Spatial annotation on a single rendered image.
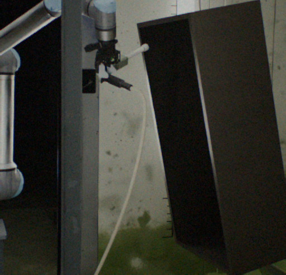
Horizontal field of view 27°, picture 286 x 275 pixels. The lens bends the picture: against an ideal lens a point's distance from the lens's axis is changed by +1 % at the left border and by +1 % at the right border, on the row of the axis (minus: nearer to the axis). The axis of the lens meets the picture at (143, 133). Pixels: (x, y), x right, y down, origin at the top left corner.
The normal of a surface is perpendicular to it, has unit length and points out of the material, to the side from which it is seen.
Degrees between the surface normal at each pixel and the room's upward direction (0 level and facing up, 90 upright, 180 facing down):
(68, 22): 90
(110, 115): 90
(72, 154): 90
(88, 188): 90
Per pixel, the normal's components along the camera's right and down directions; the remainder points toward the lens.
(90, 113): 0.29, 0.10
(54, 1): -0.53, 0.04
